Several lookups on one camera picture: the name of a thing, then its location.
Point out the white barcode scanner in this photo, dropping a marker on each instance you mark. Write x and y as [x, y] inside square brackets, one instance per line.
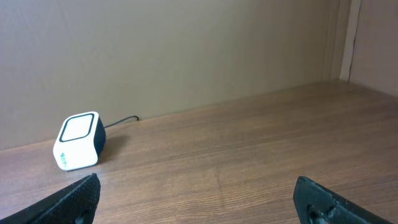
[80, 141]

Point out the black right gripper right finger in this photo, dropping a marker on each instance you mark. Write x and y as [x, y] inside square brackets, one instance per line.
[315, 203]

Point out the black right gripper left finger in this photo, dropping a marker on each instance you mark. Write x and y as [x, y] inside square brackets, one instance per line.
[76, 203]

